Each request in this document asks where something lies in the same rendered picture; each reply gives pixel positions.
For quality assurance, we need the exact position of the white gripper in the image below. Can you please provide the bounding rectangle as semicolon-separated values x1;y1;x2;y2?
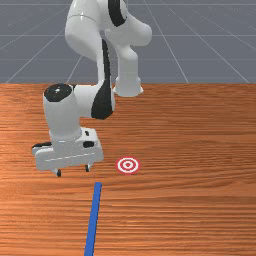
31;127;105;178

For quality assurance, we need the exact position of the long blue stick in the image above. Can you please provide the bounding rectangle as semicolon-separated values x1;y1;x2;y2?
83;181;103;256

